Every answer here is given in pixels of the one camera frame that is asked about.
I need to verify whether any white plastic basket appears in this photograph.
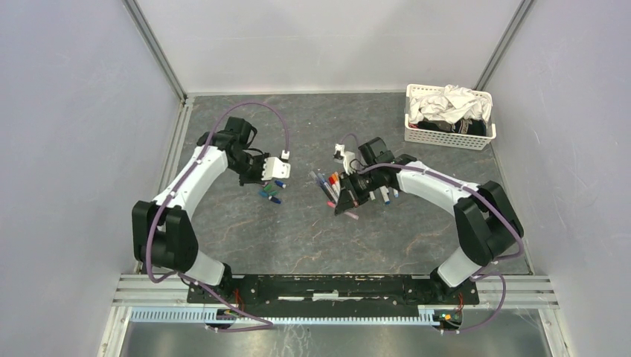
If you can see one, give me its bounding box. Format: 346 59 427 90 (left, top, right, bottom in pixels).
405 98 496 150

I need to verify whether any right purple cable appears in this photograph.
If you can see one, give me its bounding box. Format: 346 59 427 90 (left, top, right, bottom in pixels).
340 132 525 334

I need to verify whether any aluminium frame rail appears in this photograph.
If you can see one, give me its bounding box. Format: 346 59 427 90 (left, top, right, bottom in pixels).
112 274 560 310

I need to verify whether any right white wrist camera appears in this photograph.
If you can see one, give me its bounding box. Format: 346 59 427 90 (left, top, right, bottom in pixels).
333 144 356 175

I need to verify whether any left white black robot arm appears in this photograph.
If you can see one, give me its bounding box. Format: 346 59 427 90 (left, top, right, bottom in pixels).
132 117 269 303

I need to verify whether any pink thin pen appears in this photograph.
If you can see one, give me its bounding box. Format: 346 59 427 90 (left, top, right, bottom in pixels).
327 201 359 220

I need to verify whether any orange capped marker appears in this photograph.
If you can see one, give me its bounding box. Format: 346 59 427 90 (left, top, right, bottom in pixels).
333 172 342 190

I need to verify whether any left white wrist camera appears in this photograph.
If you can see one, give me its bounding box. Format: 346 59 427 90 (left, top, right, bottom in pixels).
261 150 291 181

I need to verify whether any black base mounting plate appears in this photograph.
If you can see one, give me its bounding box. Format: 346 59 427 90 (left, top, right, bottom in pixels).
215 274 480 318

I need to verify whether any white cable duct strip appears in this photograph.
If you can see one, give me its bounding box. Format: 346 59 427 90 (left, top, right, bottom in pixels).
130 307 439 327

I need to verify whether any black cloth in basket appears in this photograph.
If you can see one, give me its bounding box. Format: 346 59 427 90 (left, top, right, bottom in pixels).
415 119 487 136

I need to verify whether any white cloth in basket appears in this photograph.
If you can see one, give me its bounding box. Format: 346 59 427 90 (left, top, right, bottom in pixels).
406 84 493 125

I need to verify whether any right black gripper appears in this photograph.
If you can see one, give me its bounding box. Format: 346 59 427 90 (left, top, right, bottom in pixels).
336 166 381 213

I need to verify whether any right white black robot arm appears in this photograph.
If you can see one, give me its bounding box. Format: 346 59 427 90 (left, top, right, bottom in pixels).
333 137 524 303

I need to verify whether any dark blue capped marker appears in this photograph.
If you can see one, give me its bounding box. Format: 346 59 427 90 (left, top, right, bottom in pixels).
317 173 338 203

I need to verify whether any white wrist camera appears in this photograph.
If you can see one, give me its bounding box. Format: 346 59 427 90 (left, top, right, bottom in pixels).
333 144 356 175
261 150 291 181

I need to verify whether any large blue white marker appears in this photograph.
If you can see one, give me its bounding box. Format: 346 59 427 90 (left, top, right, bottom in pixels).
379 186 391 205

